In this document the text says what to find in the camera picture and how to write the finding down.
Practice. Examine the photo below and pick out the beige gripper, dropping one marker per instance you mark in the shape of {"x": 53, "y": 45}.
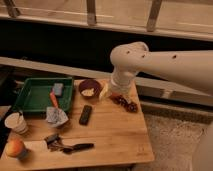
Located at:
{"x": 120, "y": 82}

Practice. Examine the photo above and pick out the blue-grey sponge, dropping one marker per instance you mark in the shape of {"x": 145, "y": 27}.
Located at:
{"x": 58, "y": 89}

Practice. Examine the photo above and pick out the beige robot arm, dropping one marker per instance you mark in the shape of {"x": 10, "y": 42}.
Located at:
{"x": 192, "y": 69}

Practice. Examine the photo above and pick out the dark red bowl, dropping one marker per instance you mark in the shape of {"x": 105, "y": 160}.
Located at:
{"x": 89, "y": 88}

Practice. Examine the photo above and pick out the black remote control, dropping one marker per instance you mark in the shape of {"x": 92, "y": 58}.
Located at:
{"x": 85, "y": 115}

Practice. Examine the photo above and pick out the brown pine cone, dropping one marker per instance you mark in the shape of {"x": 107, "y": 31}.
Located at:
{"x": 128, "y": 106}

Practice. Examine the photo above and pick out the crumpled grey cloth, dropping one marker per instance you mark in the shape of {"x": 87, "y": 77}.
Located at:
{"x": 55, "y": 116}

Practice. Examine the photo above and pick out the green plastic tray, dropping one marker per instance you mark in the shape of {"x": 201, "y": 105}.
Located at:
{"x": 34, "y": 95}

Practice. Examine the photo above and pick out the white paper cup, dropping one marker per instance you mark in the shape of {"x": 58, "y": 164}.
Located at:
{"x": 16, "y": 123}

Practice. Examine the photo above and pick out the orange apple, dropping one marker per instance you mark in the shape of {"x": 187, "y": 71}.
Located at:
{"x": 15, "y": 148}

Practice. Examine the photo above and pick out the black handled knife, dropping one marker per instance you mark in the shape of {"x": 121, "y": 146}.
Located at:
{"x": 77, "y": 147}

